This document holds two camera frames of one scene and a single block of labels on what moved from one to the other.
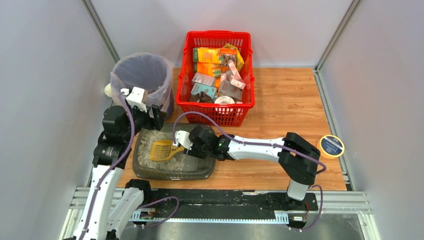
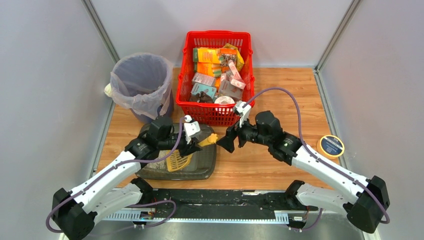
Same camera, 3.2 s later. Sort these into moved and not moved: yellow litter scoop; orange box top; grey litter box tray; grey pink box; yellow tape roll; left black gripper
Moved: yellow litter scoop; left black gripper
Not moved: grey litter box tray; yellow tape roll; orange box top; grey pink box
